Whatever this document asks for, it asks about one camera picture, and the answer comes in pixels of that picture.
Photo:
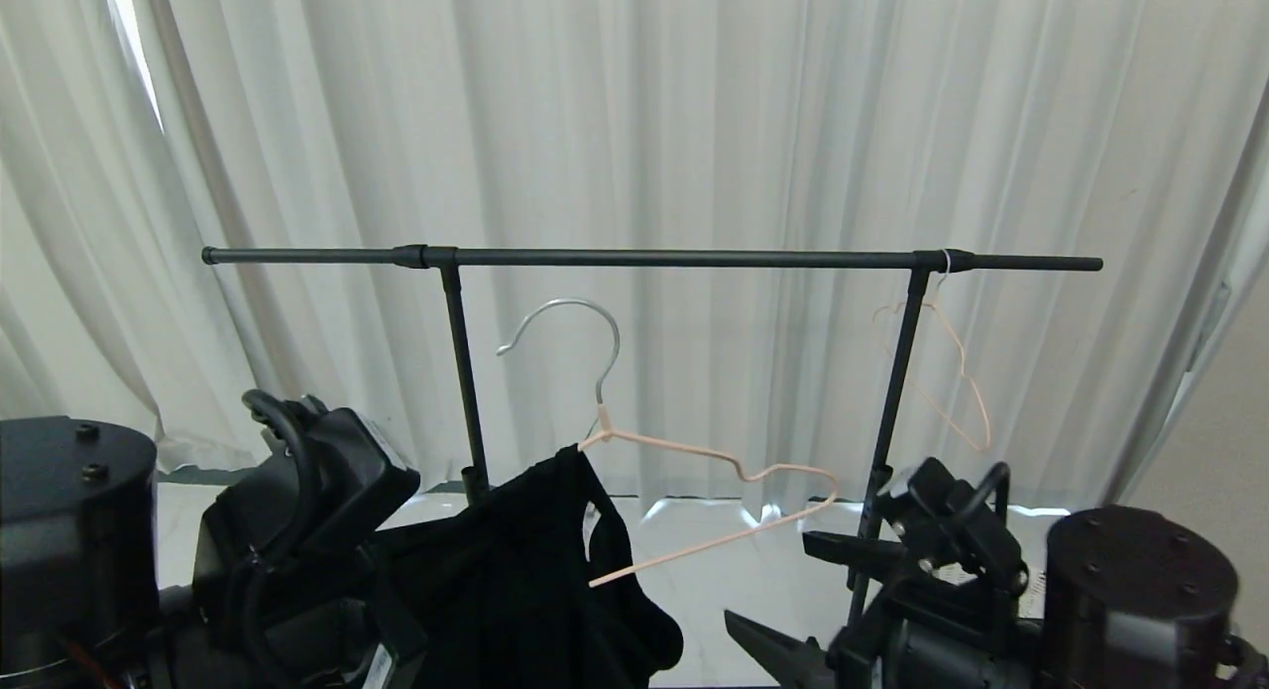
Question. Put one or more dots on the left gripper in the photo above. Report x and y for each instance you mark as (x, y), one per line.
(327, 659)

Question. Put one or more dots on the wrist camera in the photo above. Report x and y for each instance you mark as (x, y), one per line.
(337, 491)
(952, 530)

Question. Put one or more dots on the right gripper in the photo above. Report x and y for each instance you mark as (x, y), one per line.
(932, 659)

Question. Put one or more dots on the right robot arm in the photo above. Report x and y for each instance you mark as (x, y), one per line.
(1140, 600)

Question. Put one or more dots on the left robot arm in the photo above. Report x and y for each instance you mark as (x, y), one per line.
(69, 530)

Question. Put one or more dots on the black clothes rack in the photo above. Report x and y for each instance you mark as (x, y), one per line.
(694, 259)

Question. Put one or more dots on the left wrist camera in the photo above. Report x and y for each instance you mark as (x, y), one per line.
(337, 491)

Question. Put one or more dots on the white curtain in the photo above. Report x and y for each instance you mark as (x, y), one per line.
(694, 124)

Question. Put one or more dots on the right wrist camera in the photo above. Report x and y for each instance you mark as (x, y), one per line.
(952, 530)

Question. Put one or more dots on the black garment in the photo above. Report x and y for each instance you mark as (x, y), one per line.
(516, 590)

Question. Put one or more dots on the pink clothes hanger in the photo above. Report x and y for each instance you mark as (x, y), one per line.
(605, 419)
(961, 362)

